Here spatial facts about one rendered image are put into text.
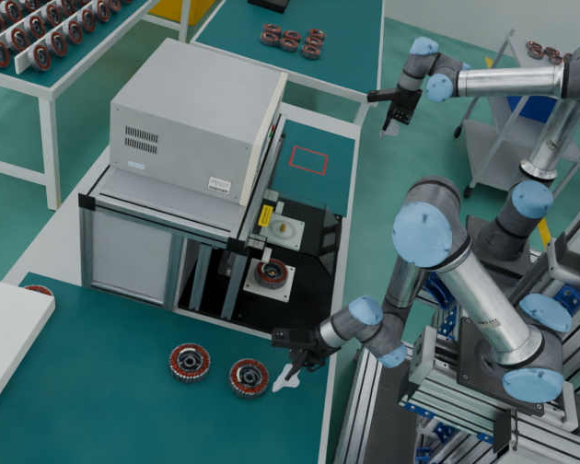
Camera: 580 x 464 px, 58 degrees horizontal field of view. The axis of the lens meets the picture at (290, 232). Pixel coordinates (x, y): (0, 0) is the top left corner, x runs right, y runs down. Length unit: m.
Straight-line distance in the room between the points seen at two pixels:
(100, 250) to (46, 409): 0.43
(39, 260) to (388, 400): 1.45
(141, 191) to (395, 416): 1.41
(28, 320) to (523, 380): 0.99
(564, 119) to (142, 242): 1.26
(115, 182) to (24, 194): 1.71
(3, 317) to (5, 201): 2.07
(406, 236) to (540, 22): 6.17
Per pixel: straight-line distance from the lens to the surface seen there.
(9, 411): 1.50
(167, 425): 1.46
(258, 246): 1.64
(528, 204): 1.73
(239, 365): 1.52
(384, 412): 2.30
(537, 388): 1.27
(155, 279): 1.58
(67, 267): 1.76
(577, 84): 1.59
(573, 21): 7.21
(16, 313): 1.08
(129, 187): 1.46
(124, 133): 1.45
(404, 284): 1.34
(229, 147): 1.36
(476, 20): 6.96
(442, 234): 1.03
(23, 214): 3.03
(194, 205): 1.43
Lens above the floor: 2.06
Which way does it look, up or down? 41 degrees down
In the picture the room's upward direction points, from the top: 19 degrees clockwise
